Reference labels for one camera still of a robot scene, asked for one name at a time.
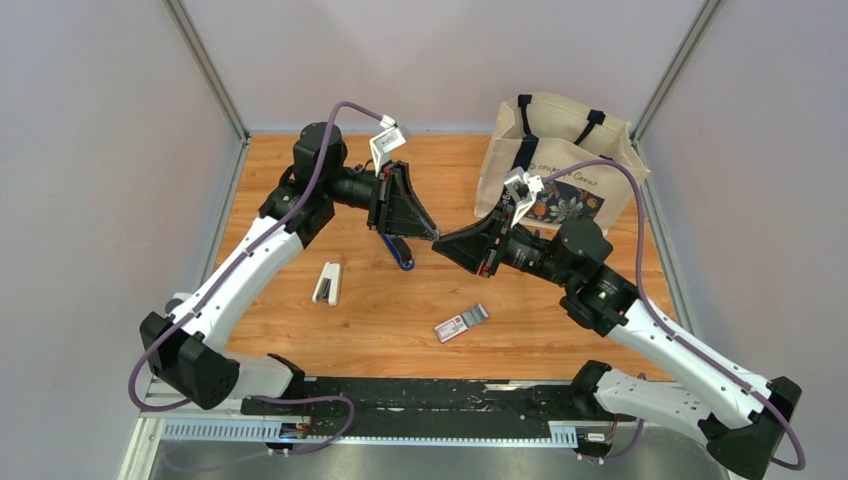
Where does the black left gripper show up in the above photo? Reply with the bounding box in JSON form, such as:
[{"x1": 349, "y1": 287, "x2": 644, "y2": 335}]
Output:
[{"x1": 322, "y1": 160, "x2": 438, "y2": 242}]

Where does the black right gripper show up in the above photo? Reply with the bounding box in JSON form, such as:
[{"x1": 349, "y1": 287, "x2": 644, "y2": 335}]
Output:
[{"x1": 432, "y1": 202, "x2": 576, "y2": 289}]

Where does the blue stapler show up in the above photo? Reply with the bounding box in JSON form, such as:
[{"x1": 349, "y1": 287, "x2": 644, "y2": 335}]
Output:
[{"x1": 380, "y1": 234, "x2": 415, "y2": 272}]

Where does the red white staple box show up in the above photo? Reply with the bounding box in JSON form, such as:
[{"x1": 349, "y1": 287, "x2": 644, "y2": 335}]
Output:
[{"x1": 434, "y1": 303, "x2": 490, "y2": 343}]

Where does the white stapler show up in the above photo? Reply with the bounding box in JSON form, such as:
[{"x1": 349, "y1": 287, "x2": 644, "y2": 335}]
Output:
[{"x1": 312, "y1": 262, "x2": 342, "y2": 307}]

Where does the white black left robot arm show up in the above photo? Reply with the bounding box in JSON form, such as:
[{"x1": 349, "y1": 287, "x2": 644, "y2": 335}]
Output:
[{"x1": 140, "y1": 122, "x2": 440, "y2": 410}]

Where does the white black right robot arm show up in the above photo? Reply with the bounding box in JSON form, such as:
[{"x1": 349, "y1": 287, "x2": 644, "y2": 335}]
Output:
[{"x1": 432, "y1": 207, "x2": 802, "y2": 479}]

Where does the beige floral tote bag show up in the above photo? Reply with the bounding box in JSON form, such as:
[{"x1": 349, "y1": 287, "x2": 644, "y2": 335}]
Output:
[{"x1": 474, "y1": 92, "x2": 650, "y2": 233}]

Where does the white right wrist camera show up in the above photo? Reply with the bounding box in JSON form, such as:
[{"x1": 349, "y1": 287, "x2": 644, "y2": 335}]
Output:
[{"x1": 503, "y1": 167, "x2": 544, "y2": 227}]

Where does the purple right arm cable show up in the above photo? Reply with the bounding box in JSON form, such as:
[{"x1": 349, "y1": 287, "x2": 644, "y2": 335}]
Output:
[{"x1": 543, "y1": 158, "x2": 807, "y2": 472}]

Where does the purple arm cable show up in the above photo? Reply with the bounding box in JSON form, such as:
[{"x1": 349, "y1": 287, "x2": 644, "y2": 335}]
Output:
[
  {"x1": 543, "y1": 158, "x2": 807, "y2": 472},
  {"x1": 127, "y1": 100, "x2": 392, "y2": 458}
]

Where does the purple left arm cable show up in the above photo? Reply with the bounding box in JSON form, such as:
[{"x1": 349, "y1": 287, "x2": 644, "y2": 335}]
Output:
[{"x1": 127, "y1": 100, "x2": 392, "y2": 458}]

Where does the aluminium frame rail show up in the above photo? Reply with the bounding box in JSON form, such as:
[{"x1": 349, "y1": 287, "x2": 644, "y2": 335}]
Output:
[{"x1": 119, "y1": 374, "x2": 763, "y2": 480}]

